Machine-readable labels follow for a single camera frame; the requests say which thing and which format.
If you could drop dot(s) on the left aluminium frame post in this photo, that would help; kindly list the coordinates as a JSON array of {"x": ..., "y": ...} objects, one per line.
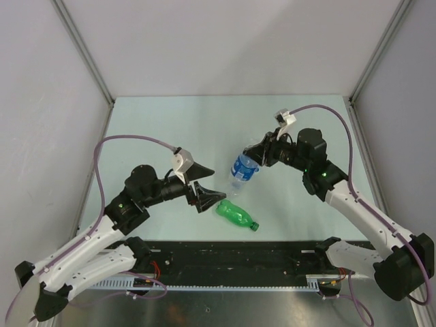
[{"x": 82, "y": 49}]

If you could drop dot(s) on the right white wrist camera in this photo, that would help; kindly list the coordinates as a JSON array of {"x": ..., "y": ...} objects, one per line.
[{"x": 285, "y": 120}]

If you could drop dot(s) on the green plastic bottle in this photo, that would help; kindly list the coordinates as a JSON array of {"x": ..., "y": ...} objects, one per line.
[{"x": 236, "y": 215}]

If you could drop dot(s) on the blue label bottle white cap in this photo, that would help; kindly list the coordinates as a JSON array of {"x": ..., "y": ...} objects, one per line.
[{"x": 242, "y": 170}]

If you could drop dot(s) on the grey slotted cable duct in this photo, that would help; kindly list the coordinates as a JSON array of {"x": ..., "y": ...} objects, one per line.
[{"x": 283, "y": 283}]

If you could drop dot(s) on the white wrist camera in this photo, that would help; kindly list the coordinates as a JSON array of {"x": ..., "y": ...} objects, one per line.
[
  {"x": 181, "y": 161},
  {"x": 285, "y": 120}
]

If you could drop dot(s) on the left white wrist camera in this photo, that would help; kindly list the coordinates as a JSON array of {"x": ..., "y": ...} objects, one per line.
[{"x": 181, "y": 161}]

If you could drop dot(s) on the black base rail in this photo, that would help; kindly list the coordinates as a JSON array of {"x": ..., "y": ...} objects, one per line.
[{"x": 240, "y": 261}]

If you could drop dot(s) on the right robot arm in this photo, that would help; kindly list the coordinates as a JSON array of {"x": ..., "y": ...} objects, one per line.
[{"x": 399, "y": 261}]

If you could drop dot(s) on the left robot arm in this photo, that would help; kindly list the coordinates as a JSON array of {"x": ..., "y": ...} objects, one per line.
[{"x": 105, "y": 248}]

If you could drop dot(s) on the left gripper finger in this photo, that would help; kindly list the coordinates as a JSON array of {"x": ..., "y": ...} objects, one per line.
[
  {"x": 195, "y": 171},
  {"x": 206, "y": 198}
]

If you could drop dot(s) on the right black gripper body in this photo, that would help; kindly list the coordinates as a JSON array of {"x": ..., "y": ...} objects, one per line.
[{"x": 277, "y": 150}]

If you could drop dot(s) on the right aluminium frame post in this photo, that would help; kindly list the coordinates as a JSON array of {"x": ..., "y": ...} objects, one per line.
[{"x": 394, "y": 24}]

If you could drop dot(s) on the aluminium frame post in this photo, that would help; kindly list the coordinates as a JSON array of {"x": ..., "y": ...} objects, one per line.
[
  {"x": 82, "y": 49},
  {"x": 394, "y": 24}
]

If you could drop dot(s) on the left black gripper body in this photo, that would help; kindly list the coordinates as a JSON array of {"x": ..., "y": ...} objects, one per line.
[{"x": 190, "y": 195}]

